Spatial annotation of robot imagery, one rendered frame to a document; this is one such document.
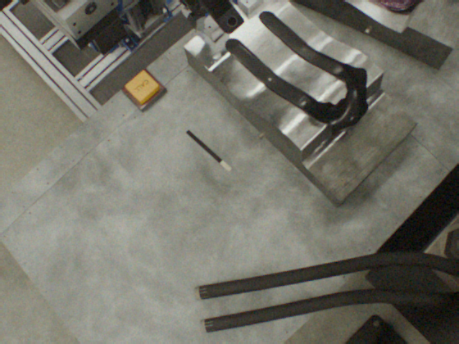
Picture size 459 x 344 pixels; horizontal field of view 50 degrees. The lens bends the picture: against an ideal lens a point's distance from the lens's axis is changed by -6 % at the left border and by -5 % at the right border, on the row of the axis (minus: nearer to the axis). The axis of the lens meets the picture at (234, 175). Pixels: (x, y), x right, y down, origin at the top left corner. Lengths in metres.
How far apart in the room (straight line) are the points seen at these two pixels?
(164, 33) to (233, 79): 0.92
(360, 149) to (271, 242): 0.28
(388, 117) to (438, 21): 0.26
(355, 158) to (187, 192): 0.38
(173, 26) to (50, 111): 0.65
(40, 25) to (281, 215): 1.44
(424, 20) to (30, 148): 1.63
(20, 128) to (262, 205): 1.40
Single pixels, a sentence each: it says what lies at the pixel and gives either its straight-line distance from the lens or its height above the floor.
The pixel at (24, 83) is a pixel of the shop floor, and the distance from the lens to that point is 2.39.
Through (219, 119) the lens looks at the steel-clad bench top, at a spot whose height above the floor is 0.80.
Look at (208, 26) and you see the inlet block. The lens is 1.17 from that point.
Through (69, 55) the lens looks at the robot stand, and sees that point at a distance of 2.12.
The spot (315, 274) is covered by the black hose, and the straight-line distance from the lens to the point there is 1.05.
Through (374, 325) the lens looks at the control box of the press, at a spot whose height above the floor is 0.01.
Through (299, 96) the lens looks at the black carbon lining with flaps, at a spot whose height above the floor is 0.91.
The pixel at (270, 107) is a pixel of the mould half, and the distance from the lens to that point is 1.11.
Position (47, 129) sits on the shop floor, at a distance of 2.26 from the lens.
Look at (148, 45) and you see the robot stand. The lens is 2.04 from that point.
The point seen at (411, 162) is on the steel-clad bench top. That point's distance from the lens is 1.23.
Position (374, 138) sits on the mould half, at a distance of 1.16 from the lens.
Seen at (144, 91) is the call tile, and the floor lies 0.84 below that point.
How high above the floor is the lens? 1.93
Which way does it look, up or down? 74 degrees down
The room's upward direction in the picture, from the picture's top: 11 degrees counter-clockwise
